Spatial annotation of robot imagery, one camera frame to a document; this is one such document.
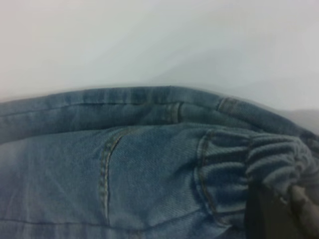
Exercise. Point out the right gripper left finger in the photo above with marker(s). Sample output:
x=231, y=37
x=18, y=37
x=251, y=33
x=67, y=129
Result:
x=266, y=216

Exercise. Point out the blue denim pants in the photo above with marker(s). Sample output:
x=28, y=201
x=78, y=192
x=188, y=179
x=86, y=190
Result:
x=149, y=174

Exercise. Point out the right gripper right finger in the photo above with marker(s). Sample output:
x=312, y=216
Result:
x=306, y=216

